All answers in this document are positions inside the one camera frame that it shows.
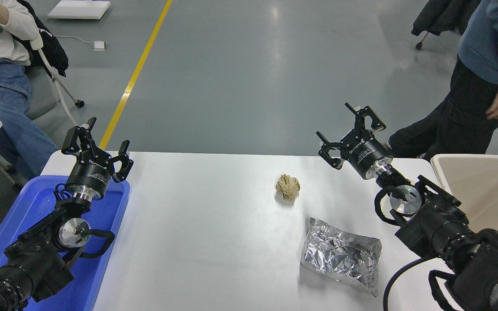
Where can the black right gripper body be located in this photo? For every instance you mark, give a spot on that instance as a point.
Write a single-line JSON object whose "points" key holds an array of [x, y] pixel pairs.
{"points": [[365, 153]]}

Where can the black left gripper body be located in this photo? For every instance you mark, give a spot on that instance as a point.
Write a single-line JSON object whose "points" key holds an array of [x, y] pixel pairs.
{"points": [[90, 175]]}

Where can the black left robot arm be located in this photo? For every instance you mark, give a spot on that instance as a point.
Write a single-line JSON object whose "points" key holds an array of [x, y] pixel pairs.
{"points": [[37, 259]]}

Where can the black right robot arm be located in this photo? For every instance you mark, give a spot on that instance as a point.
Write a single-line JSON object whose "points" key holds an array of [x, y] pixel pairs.
{"points": [[439, 229]]}

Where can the blue plastic tray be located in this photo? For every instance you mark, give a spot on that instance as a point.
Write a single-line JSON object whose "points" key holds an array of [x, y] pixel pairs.
{"points": [[111, 209]]}

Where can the crumpled tan paper ball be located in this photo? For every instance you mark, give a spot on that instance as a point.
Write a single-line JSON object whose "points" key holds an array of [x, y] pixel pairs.
{"points": [[288, 186]]}

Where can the chair leg with caster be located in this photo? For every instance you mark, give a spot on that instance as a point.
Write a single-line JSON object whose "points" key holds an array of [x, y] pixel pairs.
{"points": [[419, 45]]}

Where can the small white power adapter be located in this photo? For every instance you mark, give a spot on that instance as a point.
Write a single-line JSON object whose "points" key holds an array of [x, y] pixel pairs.
{"points": [[99, 45]]}

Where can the black jacket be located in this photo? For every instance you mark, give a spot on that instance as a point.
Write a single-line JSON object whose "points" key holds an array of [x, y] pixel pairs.
{"points": [[53, 49]]}

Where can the crumpled silver foil tray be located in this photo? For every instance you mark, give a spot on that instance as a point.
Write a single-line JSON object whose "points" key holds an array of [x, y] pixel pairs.
{"points": [[339, 255]]}

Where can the large pale plastic bin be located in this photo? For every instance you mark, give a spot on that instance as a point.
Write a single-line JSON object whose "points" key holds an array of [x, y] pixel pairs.
{"points": [[486, 190]]}

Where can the dark jacket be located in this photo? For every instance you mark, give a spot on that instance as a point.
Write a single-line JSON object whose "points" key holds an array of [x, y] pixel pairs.
{"points": [[443, 15]]}

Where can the white flat floor platform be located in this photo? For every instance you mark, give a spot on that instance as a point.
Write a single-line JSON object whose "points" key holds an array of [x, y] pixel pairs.
{"points": [[78, 8]]}

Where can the standing person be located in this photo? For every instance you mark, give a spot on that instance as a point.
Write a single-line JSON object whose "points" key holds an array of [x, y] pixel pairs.
{"points": [[482, 47]]}

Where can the grey chair with white frame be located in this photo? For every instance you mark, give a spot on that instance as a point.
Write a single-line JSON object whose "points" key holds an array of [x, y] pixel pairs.
{"points": [[43, 93]]}

